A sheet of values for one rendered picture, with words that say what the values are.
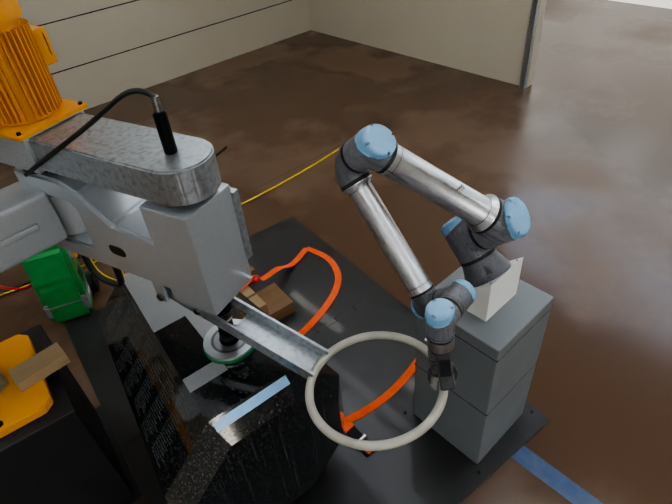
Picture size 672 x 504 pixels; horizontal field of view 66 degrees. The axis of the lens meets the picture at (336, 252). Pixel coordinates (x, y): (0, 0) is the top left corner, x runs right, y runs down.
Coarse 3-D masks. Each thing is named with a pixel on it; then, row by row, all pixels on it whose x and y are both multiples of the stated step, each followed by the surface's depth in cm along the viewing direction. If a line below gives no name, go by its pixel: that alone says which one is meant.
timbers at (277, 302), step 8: (264, 288) 339; (272, 288) 339; (264, 296) 333; (272, 296) 333; (280, 296) 332; (272, 304) 327; (280, 304) 327; (288, 304) 326; (272, 312) 322; (280, 312) 325; (288, 312) 329
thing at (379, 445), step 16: (352, 336) 194; (368, 336) 194; (384, 336) 193; (400, 336) 191; (336, 352) 192; (320, 368) 186; (320, 416) 169; (432, 416) 162; (336, 432) 163; (416, 432) 158; (352, 448) 160; (368, 448) 158; (384, 448) 157
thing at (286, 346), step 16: (240, 304) 198; (208, 320) 194; (224, 320) 190; (256, 320) 198; (272, 320) 194; (240, 336) 190; (256, 336) 193; (272, 336) 194; (288, 336) 195; (304, 336) 191; (272, 352) 185; (288, 352) 191; (304, 352) 192; (320, 352) 191; (304, 368) 182
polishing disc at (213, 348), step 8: (240, 320) 215; (216, 328) 213; (208, 336) 210; (216, 336) 209; (208, 344) 206; (216, 344) 206; (240, 344) 205; (208, 352) 203; (216, 352) 203; (224, 352) 202; (232, 352) 202; (240, 352) 202; (224, 360) 200
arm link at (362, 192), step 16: (336, 160) 171; (336, 176) 175; (352, 176) 171; (368, 176) 173; (352, 192) 174; (368, 192) 173; (368, 208) 174; (384, 208) 175; (368, 224) 177; (384, 224) 174; (384, 240) 175; (400, 240) 175; (400, 256) 175; (400, 272) 177; (416, 272) 175; (416, 288) 176; (432, 288) 177; (416, 304) 179
